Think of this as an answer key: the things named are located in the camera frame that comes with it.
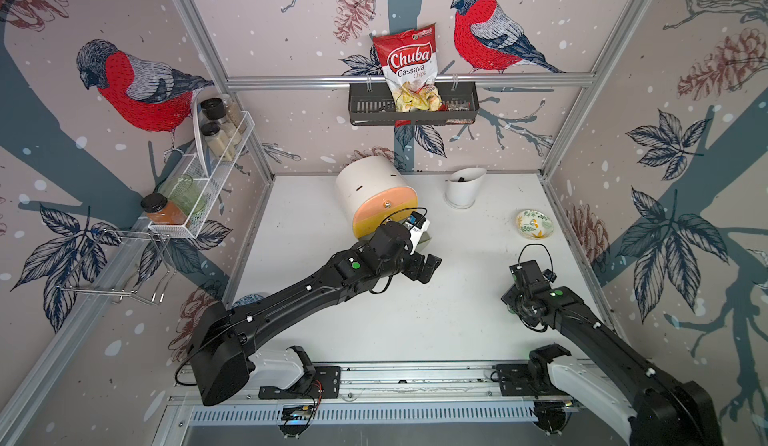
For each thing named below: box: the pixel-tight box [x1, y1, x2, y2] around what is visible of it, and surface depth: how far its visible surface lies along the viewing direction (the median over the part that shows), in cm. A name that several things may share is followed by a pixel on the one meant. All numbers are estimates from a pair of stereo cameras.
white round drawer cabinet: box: [335, 156, 418, 237], surface depth 91 cm
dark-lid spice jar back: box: [200, 97, 227, 120], surface depth 81 cm
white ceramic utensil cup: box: [444, 167, 487, 210], surface depth 109 cm
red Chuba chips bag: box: [372, 22, 447, 127], surface depth 84 cm
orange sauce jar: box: [140, 193, 187, 225], surface depth 62 cm
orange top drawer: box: [354, 186, 418, 222], surface depth 84 cm
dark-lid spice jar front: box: [201, 122, 235, 162], surface depth 79 cm
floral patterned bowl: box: [516, 209, 554, 240], surface depth 105 cm
